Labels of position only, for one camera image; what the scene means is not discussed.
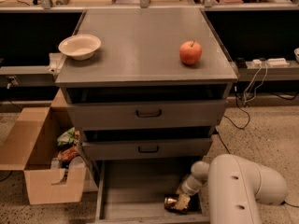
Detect black floor cable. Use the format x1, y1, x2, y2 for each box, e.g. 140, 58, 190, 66
216, 95, 299, 209

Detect green snack bag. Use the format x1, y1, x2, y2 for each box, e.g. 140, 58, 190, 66
57, 127, 75, 147

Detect grey drawer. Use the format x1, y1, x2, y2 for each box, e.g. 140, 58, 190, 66
95, 157, 209, 224
67, 100, 225, 130
82, 138, 212, 161

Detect crushed orange soda can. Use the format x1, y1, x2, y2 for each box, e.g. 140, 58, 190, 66
164, 194, 188, 214

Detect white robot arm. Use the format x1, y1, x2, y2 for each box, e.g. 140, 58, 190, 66
174, 154, 288, 224

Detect white device beside cabinet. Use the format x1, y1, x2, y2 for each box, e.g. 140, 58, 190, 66
46, 52, 66, 76

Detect white charger cable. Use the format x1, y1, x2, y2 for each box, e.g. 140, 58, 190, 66
242, 59, 269, 105

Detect grey drawer cabinet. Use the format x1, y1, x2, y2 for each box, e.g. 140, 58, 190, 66
55, 7, 238, 161

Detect orange snack bag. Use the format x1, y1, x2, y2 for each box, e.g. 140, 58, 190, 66
58, 147, 78, 162

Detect white paper bowl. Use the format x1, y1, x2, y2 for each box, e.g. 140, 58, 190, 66
58, 35, 101, 61

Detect grey middle drawer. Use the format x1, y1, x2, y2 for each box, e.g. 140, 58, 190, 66
82, 138, 212, 161

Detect red apple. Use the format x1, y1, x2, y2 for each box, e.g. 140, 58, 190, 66
179, 40, 203, 65

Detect grey bottom drawer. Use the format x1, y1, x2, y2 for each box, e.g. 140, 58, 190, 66
95, 157, 209, 224

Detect grey top drawer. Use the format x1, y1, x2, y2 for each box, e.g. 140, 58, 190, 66
67, 100, 225, 130

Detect open cardboard box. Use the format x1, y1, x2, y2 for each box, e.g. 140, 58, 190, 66
0, 92, 87, 205

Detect white power strip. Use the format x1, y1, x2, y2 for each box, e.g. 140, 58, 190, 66
267, 58, 290, 67

